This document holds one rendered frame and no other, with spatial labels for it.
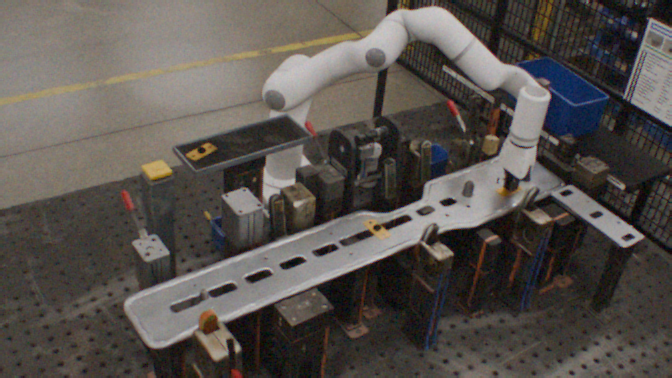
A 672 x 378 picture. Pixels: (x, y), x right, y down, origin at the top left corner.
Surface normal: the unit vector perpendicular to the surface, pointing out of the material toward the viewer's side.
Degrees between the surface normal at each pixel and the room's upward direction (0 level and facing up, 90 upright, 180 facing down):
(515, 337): 0
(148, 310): 0
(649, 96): 90
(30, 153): 0
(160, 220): 90
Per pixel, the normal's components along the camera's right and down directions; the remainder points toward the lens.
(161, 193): 0.57, 0.54
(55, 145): 0.08, -0.80
